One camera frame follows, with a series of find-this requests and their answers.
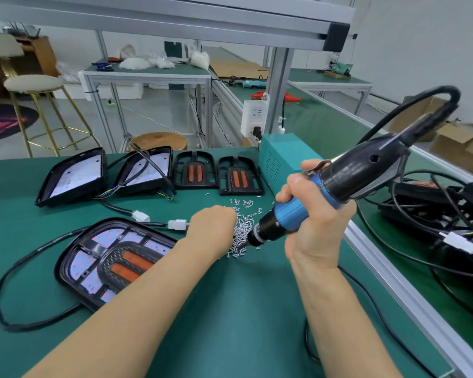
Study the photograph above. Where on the stack of unassembled lamp housings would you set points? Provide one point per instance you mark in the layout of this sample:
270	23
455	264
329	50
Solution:
75	173

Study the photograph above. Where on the brown wooden cabinet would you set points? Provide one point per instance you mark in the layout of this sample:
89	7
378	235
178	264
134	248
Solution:
39	55

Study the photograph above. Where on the white crumpled bag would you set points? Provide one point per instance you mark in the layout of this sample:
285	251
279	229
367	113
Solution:
199	60

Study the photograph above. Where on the person's left hand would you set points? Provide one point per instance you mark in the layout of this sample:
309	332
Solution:
213	230

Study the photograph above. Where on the small green workbench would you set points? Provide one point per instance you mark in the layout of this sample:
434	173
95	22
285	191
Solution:
146	74

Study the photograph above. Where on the person's right forearm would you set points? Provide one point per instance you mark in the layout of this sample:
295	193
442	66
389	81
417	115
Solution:
343	326

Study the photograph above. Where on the black cover orange strips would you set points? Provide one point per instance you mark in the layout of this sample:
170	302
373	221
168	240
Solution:
195	169
240	175
130	265

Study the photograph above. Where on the person's left forearm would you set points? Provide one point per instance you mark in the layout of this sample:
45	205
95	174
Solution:
126	326

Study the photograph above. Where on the blue black electric screwdriver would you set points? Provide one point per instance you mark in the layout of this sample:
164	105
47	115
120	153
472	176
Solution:
366	165

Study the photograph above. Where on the red tool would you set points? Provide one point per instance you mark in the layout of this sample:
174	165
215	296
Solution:
262	96

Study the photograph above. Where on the brown cardboard box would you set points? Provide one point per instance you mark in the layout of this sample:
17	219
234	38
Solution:
465	145
418	114

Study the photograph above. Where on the white power strip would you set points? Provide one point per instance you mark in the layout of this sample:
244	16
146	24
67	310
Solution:
255	118

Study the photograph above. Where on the green workbench white legs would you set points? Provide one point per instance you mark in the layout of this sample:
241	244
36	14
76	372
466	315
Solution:
331	76

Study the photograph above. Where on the person's right hand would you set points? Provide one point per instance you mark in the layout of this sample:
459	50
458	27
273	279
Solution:
323	232

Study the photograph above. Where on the round beige stool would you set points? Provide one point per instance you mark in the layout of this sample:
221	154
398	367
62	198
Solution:
33	82

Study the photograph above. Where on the round brown wooden stool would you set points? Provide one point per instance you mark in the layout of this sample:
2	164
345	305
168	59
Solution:
158	141

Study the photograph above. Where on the colourful round rug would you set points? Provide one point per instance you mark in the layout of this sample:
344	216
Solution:
8	122

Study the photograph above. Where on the heap of small silver screws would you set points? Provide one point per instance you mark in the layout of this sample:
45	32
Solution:
240	228

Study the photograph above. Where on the aluminium shelf frame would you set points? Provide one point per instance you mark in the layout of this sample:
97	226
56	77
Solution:
181	19

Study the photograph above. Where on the teal hand tool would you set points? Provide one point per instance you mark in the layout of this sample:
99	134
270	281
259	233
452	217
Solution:
254	83

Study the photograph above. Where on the teal power supply box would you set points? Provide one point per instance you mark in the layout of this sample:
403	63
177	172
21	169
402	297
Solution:
288	157

